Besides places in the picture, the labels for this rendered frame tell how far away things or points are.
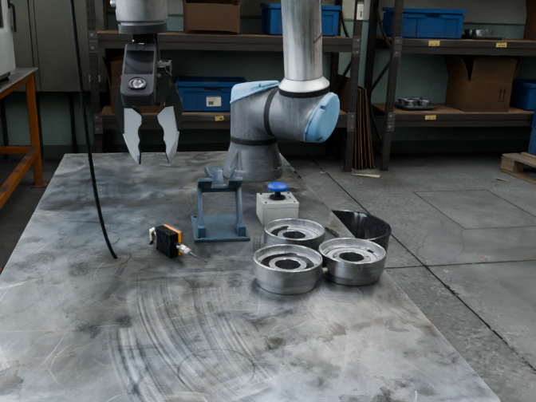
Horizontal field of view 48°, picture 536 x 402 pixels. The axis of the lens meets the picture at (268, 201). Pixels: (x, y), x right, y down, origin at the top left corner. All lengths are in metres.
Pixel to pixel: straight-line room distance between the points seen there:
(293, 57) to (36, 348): 0.83
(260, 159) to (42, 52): 3.41
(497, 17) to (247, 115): 4.43
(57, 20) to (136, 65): 3.81
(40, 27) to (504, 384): 3.75
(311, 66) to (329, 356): 0.76
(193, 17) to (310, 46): 3.06
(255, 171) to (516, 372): 1.32
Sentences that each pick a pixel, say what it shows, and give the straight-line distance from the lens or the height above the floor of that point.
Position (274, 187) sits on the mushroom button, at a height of 0.87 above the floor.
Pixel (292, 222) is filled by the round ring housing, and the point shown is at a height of 0.83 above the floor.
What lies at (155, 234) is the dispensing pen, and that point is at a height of 0.82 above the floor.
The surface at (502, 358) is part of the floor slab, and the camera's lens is 2.45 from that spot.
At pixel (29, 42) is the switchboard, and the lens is 4.73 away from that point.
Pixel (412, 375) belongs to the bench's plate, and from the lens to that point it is 0.75.
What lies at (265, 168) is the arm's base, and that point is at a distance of 1.45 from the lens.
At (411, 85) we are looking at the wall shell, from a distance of 5.40.
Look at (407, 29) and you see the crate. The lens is 4.80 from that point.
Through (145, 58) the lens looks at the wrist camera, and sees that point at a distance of 0.91.
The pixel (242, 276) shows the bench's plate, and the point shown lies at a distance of 0.95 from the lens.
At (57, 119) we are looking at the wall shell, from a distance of 5.02.
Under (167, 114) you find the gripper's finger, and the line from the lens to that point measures 0.95.
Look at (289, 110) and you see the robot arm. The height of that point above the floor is 0.98.
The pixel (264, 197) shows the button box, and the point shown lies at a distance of 1.19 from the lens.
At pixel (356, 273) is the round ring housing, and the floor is 0.82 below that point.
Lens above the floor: 1.20
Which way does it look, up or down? 18 degrees down
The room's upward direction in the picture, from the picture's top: 2 degrees clockwise
